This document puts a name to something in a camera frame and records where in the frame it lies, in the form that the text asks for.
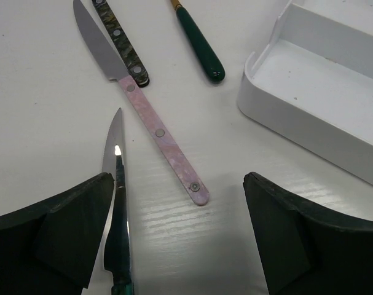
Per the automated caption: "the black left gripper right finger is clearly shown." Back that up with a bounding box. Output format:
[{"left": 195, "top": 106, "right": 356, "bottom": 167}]
[{"left": 243, "top": 172, "right": 373, "bottom": 294}]

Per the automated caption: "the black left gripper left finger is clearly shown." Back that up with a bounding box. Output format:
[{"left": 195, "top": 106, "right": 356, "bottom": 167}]
[{"left": 0, "top": 173, "right": 114, "bottom": 294}]

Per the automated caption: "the teal handled knife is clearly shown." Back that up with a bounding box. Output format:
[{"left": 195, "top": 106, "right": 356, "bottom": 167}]
[{"left": 102, "top": 109, "right": 134, "bottom": 294}]

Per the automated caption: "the pink handled knife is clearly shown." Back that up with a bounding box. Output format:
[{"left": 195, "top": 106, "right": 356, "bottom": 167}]
[{"left": 73, "top": 1, "right": 210, "bottom": 206}]

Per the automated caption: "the dark marbled handled knife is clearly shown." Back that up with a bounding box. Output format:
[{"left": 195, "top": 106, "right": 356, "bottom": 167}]
[{"left": 92, "top": 0, "right": 150, "bottom": 87}]

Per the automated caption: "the white cutlery tray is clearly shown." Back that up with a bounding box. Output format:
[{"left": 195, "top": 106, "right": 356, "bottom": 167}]
[{"left": 237, "top": 1, "right": 373, "bottom": 185}]

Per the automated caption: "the gold fork green handle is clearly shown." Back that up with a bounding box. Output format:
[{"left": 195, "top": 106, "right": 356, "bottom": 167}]
[{"left": 171, "top": 0, "right": 226, "bottom": 84}]

